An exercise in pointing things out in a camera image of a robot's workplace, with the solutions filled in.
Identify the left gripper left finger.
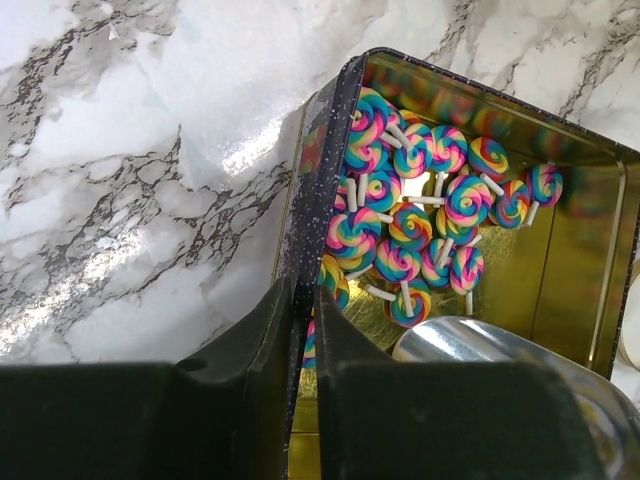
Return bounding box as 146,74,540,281
1,279,292,479

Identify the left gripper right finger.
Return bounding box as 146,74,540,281
314,287,609,480

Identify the hinged candy tin box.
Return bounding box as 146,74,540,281
276,48,639,479

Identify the silver metal scoop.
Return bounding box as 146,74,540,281
393,316,639,479

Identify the gold jar lid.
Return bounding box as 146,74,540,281
618,274,639,370

